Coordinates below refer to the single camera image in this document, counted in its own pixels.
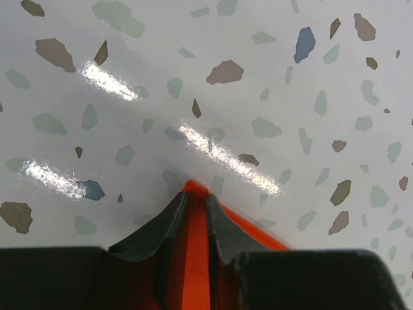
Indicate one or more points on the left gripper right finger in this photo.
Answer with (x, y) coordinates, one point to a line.
(226, 241)

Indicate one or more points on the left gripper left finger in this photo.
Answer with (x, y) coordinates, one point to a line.
(151, 261)

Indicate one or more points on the orange t shirt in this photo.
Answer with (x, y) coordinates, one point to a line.
(199, 278)

